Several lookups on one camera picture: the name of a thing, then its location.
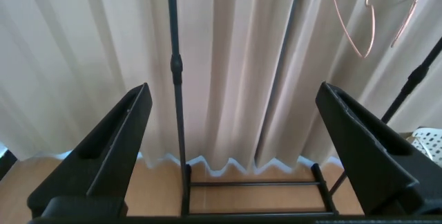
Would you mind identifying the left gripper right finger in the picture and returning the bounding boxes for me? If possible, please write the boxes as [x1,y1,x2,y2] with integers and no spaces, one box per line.
[315,81,442,216]

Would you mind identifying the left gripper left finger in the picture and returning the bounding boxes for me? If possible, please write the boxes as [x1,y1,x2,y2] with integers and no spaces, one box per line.
[26,82,153,218]

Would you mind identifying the white laundry basket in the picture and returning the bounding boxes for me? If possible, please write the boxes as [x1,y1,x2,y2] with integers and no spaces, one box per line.
[410,127,442,168]

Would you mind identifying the black clothes rack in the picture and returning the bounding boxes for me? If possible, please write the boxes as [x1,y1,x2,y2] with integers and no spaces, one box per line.
[166,0,442,218]

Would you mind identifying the beige curtain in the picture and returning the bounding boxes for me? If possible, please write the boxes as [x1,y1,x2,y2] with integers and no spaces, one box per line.
[0,0,442,176]

